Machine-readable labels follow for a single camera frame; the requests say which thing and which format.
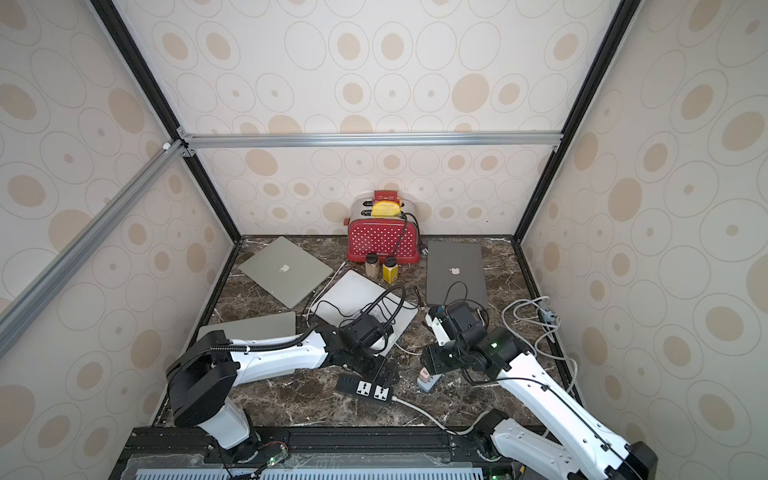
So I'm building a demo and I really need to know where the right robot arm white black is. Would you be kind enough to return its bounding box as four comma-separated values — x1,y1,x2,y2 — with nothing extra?
420,302,658,479

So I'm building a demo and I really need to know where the black power strip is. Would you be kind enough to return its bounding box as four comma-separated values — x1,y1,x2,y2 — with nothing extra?
335,374,393,405

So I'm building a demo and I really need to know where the white laptop centre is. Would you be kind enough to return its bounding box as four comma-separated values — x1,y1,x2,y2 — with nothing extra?
310,271,418,355

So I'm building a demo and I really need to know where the horizontal aluminium bar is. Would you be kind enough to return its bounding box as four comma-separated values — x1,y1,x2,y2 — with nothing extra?
184,131,563,149

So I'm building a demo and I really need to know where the yellow toy bread slice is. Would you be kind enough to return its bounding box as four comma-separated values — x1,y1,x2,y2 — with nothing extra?
371,201,401,218

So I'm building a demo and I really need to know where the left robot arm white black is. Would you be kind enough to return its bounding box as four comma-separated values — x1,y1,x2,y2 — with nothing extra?
166,314,399,450

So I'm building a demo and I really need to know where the dark grey laptop back right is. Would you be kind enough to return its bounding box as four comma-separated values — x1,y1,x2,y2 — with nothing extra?
426,240,488,308

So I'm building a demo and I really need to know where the silver laptop front left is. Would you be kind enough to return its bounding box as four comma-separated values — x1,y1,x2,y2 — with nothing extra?
197,311,296,340

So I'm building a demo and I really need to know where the silver laptop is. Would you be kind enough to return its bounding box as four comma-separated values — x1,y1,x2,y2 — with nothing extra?
197,311,296,340
239,237,333,309

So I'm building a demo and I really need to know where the yellow spice jar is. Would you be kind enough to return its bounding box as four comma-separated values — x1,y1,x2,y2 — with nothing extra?
382,256,399,285

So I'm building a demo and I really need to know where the grey cable bundle right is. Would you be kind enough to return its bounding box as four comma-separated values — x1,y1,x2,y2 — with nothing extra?
500,296,578,394

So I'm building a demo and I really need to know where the black charger cable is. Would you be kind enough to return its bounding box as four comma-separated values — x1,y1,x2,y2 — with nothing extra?
305,281,421,337

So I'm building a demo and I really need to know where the red polka dot toaster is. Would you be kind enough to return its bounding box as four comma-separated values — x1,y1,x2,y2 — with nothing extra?
344,190,423,264

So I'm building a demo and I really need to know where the white power strip cable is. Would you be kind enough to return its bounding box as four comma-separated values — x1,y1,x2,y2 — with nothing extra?
392,395,493,437

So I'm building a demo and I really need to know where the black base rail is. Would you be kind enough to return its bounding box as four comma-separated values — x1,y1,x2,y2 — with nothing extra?
107,424,628,480

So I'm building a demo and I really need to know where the silver laptop back left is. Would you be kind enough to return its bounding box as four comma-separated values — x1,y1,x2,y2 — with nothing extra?
239,237,333,309

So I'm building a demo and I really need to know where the brown spice jar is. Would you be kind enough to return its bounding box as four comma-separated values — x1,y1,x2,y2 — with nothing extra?
365,252,381,280

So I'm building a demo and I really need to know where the grey power strip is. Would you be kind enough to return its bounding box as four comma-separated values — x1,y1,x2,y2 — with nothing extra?
417,374,442,393

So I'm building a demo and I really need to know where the left aluminium bar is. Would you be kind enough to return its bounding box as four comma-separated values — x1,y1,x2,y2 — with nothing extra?
1,139,184,354

